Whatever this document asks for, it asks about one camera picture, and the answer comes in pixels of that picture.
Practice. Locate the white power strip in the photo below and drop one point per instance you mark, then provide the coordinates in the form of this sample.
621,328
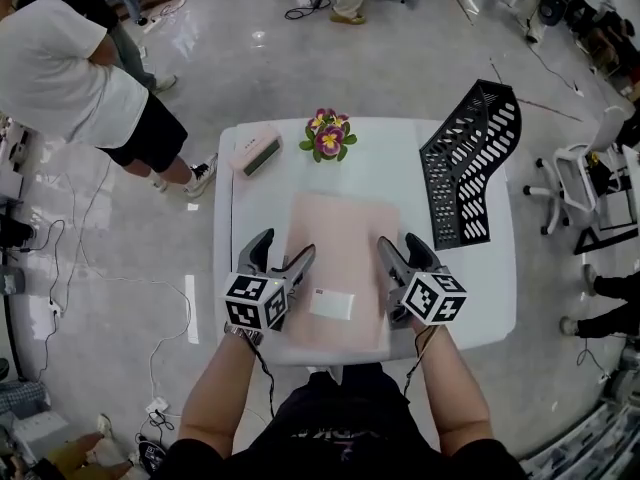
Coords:
56,308
157,404

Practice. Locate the pink box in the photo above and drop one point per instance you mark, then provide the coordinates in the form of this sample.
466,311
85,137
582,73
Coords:
340,248

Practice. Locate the person's right forearm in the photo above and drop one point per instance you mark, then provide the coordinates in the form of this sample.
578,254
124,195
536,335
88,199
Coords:
450,388

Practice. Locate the person's left forearm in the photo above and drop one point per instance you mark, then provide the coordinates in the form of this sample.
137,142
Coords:
215,398

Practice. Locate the white office chair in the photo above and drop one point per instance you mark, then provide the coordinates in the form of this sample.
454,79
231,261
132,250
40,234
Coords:
607,128

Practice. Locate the small yellow potted flower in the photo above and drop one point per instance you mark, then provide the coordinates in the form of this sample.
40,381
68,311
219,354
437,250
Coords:
594,158

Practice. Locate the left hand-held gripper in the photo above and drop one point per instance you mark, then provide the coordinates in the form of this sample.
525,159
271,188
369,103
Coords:
250,303

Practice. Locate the pink digital clock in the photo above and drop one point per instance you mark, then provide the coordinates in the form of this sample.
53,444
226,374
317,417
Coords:
250,143

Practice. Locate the white desk black frame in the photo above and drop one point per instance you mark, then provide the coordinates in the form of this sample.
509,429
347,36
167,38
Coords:
631,178

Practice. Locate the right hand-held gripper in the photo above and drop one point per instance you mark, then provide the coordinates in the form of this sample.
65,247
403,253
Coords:
432,298

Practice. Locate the black perforated file rack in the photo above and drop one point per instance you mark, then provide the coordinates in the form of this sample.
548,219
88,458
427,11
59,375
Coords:
460,244

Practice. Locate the potted purple yellow flower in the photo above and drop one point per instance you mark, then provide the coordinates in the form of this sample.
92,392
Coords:
329,140

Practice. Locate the black floor bag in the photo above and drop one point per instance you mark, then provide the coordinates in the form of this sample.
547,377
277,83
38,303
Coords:
150,455

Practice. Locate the small black bag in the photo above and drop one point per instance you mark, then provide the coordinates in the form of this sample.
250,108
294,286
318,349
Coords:
605,175

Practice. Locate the person's black shirt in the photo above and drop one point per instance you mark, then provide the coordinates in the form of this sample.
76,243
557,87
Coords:
350,428

